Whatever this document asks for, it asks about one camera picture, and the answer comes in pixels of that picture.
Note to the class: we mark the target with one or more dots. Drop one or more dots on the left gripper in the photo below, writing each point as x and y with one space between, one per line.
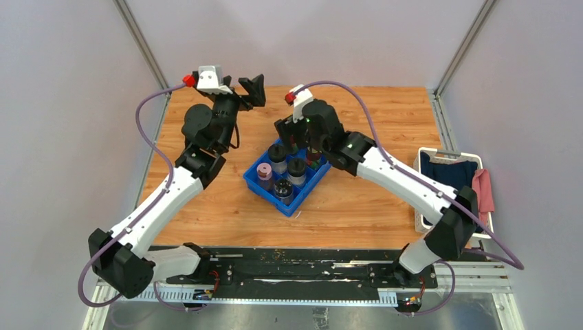
255 97

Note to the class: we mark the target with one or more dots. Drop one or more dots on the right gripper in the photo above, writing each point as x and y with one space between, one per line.
287 128

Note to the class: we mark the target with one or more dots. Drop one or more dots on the black lid jar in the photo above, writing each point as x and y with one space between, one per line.
278 158
296 171

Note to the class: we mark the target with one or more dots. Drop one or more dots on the pink lid spice jar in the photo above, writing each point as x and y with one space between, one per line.
265 176

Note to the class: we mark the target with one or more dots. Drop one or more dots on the black cap soy bottle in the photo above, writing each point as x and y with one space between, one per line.
284 191

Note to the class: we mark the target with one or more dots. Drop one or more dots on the red cap sauce bottle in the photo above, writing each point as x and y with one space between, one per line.
294 149

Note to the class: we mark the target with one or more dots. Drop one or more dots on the yellow cap sauce bottle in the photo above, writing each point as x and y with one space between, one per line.
313 158

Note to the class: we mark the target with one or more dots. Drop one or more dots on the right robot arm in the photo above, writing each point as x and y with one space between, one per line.
450 210

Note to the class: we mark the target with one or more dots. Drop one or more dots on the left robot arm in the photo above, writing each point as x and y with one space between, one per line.
121 256

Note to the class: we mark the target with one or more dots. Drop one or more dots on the blue divided plastic bin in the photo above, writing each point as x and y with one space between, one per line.
300 193

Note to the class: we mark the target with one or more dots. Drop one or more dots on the white plastic basket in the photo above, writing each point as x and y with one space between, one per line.
442 157

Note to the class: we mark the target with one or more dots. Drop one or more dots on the dark blue cloth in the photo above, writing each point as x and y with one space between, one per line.
456 175

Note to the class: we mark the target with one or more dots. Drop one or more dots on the pink cloth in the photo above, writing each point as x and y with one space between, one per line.
481 184

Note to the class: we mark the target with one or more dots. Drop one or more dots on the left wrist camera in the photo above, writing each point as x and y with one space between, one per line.
210 80

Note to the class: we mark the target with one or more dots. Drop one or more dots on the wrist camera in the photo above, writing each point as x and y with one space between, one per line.
210 80
302 98

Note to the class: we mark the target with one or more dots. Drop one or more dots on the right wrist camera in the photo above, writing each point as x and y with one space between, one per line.
302 98

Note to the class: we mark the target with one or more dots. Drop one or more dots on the left aluminium frame post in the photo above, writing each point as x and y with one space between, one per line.
135 31

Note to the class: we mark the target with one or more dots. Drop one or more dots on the aluminium frame post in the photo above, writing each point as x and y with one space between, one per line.
470 36
135 31

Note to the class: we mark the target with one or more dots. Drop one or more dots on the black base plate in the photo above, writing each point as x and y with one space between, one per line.
306 275

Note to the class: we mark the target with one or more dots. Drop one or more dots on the right aluminium frame post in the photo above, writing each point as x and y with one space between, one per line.
470 36

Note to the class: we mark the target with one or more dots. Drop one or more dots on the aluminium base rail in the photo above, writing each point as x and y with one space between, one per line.
473 293

